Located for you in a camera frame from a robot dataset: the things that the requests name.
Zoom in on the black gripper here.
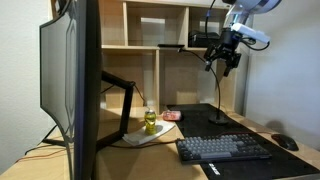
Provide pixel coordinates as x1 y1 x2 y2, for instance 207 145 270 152
203 28 242 78

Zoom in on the pink sparkling water can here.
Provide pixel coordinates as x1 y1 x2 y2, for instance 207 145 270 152
162 110 183 122

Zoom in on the yellow soda can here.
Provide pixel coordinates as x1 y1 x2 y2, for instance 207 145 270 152
143 109 158 136

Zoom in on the black box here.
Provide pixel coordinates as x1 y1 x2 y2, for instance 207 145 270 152
188 29 221 48

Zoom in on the flat black device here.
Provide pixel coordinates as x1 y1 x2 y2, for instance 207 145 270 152
157 43 186 49

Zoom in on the black desk mat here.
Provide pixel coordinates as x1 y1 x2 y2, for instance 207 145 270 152
166 103 320 180

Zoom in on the wooden shelf hutch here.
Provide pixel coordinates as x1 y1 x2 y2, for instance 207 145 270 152
49 0 251 116

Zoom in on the black grey keyboard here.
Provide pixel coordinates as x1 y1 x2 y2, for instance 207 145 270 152
175 133 273 165

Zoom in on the black monitor stand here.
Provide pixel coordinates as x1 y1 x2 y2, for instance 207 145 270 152
96 70 136 151

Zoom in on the black computer mouse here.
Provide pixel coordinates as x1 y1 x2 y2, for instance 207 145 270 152
271 133 300 152

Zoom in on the white paper stack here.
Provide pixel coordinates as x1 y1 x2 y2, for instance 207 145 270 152
122 120 176 147

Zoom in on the black curved monitor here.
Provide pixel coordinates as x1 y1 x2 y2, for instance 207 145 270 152
39 0 103 180

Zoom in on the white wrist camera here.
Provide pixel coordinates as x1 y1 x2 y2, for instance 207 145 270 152
230 22 271 44

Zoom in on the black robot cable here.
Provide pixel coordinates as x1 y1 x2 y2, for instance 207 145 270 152
204 0 218 43

